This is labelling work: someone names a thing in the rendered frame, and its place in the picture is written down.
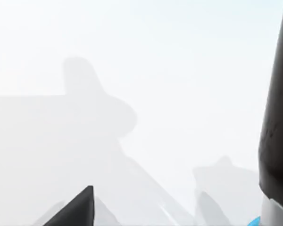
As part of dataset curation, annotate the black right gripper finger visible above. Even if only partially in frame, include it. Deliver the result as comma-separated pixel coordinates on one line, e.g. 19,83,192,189
42,185,95,226

